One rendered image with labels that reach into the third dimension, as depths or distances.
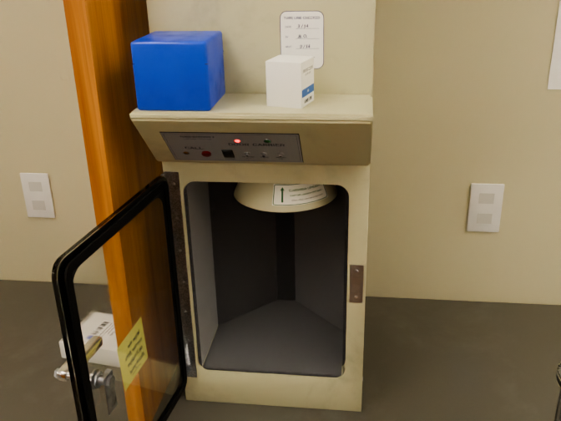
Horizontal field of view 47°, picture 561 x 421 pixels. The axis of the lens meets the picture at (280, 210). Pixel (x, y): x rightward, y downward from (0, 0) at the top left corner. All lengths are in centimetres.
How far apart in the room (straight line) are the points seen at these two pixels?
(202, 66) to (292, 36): 15
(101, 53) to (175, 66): 13
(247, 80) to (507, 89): 64
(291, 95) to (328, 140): 8
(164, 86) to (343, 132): 24
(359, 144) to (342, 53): 13
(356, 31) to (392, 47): 45
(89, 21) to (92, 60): 5
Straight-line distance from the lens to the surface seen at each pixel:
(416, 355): 134
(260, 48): 93
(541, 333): 147
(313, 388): 117
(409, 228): 148
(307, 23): 92
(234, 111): 85
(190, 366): 118
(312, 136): 86
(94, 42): 92
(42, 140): 159
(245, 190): 105
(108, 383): 87
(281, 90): 86
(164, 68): 85
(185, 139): 90
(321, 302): 128
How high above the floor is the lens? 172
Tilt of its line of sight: 23 degrees down
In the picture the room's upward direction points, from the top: 1 degrees counter-clockwise
